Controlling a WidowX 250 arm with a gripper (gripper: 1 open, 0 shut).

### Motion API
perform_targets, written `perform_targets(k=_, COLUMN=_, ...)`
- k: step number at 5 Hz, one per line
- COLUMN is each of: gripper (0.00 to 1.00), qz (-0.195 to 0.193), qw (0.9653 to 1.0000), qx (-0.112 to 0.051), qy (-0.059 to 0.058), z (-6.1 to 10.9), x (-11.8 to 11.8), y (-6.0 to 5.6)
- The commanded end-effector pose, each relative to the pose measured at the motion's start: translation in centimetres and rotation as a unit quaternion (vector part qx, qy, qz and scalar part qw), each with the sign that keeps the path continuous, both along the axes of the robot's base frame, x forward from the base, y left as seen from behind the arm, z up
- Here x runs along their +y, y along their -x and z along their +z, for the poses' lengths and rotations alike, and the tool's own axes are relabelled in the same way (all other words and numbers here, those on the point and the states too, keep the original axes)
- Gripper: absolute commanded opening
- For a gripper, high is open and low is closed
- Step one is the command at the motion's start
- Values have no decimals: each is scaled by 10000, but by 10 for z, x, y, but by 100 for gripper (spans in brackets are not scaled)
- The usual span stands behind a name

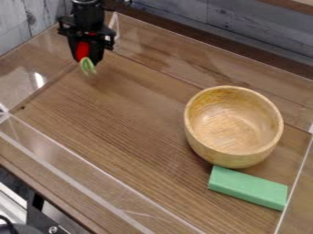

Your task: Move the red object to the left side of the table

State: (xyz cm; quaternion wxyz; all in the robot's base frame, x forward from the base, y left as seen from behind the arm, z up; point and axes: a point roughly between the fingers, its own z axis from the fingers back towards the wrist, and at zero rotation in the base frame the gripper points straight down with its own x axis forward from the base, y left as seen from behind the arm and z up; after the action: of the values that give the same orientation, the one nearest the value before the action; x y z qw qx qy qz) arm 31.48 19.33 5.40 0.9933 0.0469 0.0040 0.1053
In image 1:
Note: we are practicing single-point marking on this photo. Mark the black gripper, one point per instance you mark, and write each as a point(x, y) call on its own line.
point(85, 26)

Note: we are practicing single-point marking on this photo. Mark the red felt strawberry toy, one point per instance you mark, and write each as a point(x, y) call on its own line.
point(84, 58)

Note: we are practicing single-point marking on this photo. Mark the light wooden bowl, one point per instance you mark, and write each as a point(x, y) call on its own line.
point(233, 126)

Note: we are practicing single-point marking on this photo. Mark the green rectangular sponge block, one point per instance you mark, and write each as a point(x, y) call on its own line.
point(248, 187)

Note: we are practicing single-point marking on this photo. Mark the clear acrylic corner bracket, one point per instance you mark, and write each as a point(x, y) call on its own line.
point(113, 28)

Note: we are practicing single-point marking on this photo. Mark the clear acrylic front wall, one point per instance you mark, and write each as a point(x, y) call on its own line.
point(100, 201)

